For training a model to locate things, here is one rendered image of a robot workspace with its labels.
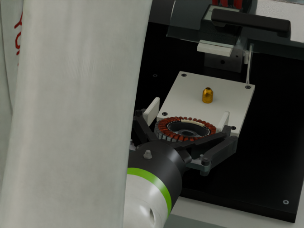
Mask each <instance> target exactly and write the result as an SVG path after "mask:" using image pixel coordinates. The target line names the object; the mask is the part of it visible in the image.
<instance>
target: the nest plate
mask: <svg viewBox="0 0 304 228"><path fill-rule="evenodd" d="M207 87H209V88H211V90H212V91H213V101H212V103H209V104H207V103H204V102H203V101H202V95H203V90H204V89H205V88H207ZM254 90H255V85H252V84H249V85H247V84H245V83H242V82H237V81H230V80H225V79H220V78H215V77H210V76H204V75H199V74H194V73H188V72H184V71H180V72H179V74H178V76H177V78H176V80H175V82H174V84H173V86H172V88H171V90H170V92H169V94H168V95H167V97H166V99H165V101H164V103H163V105H162V107H161V109H160V111H159V114H158V115H157V121H159V120H161V119H164V118H168V117H169V118H170V117H175V116H177V117H180V116H181V117H187V118H189V117H191V118H192V120H193V119H194V118H196V119H197V120H198V119H201V120H202V121H205V122H208V123H210V124H212V125H213V126H215V127H216V128H217V126H218V124H219V122H220V120H221V118H222V117H223V115H224V113H225V111H229V112H230V113H229V120H228V126H231V133H230V136H237V137H239V134H240V131H241V128H242V125H243V122H244V119H245V117H246V114H247V111H248V108H249V105H250V102H251V99H252V96H253V93H254Z"/></svg>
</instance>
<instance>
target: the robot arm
mask: <svg viewBox="0 0 304 228"><path fill-rule="evenodd" d="M151 5H152V0H0V228H163V227H164V224H165V222H166V220H167V218H168V217H169V214H170V213H171V211H172V209H173V207H174V205H175V203H176V201H177V199H178V197H179V195H180V193H181V189H182V177H183V174H184V172H186V171H188V170H189V169H190V168H193V169H197V170H200V175H202V176H207V175H208V174H209V172H210V170H211V169H212V168H214V167H215V166H217V165H218V164H219V163H221V162H222V161H224V160H225V159H227V158H228V157H230V156H231V155H233V154H234V153H235V152H236V149H237V143H238V137H237V136H230V133H231V126H228V120H229V113H230V112H229V111H225V113H224V115H223V117H222V118H221V120H220V122H219V124H218V126H217V128H216V133H215V134H212V135H209V136H207V137H204V138H200V139H197V140H194V141H191V140H186V141H183V142H170V141H167V140H165V139H158V138H157V136H156V134H155V133H154V132H152V131H151V129H150V128H149V126H150V124H151V123H152V122H153V120H154V119H155V118H156V116H157V115H158V114H159V104H160V98H159V97H156V98H155V99H154V100H153V102H152V103H151V104H150V105H149V107H148V108H147V109H142V110H135V116H134V117H133V113H134V106H135V99H136V93H137V86H138V78H139V72H140V66H141V60H142V55H143V48H144V42H145V37H146V32H147V25H148V20H149V15H150V10H151ZM132 128H134V130H135V132H136V134H137V136H138V137H139V139H140V141H141V143H142V144H140V145H138V146H137V147H135V146H134V143H133V140H132V139H131V131H132Z"/></svg>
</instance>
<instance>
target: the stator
mask: <svg viewBox="0 0 304 228"><path fill-rule="evenodd" d="M154 133H155V134H156V136H157V138H158V139H165V140H167V141H170V142H178V143H180V142H183V141H186V140H191V141H194V140H197V139H200V138H204V137H207V136H209V135H212V134H215V133H216V127H215V126H213V125H212V124H210V123H208V122H205V121H202V120H201V119H198V120H197V119H196V118H194V119H193V120H192V118H191V117H189V118H187V117H181V116H180V117H177V116H175V117H170V118H169V117H168V118H164V119H161V120H159V121H158V122H156V124H155V128H154Z"/></svg>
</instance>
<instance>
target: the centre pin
mask: <svg viewBox="0 0 304 228"><path fill-rule="evenodd" d="M202 101H203V102H204V103H207V104H209V103H212V101H213V91H212V90H211V88H209V87H207V88H205V89H204V90H203V95H202Z"/></svg>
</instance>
